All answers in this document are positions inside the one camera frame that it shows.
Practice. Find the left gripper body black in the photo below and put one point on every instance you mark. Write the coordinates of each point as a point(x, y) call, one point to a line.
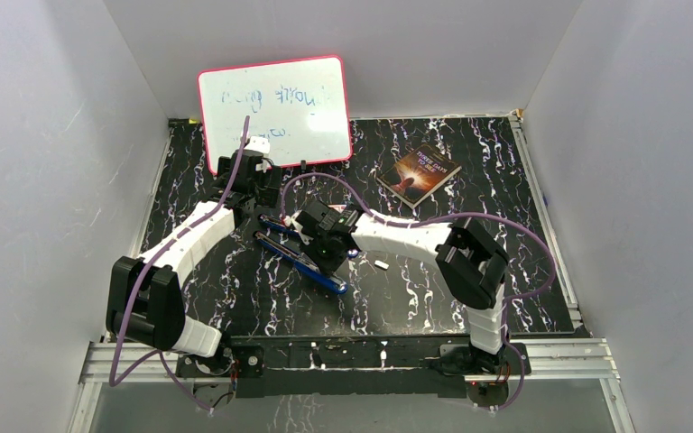
point(225, 170)

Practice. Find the small red staple box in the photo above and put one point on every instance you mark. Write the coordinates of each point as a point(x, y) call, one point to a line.
point(338, 208)

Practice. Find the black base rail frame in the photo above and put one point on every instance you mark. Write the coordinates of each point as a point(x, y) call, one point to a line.
point(259, 367)

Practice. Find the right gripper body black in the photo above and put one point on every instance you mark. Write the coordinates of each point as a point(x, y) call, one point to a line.
point(324, 254)

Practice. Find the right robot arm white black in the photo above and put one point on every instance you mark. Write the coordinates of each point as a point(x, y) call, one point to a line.
point(471, 263)

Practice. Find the paperback book orange cover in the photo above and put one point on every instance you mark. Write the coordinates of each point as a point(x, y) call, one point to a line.
point(418, 174)

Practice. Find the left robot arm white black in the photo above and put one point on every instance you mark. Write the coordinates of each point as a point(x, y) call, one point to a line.
point(145, 300)

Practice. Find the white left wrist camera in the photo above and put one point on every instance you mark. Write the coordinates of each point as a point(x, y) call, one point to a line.
point(258, 144)

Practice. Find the whiteboard with pink frame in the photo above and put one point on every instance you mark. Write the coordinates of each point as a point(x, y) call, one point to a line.
point(300, 106)

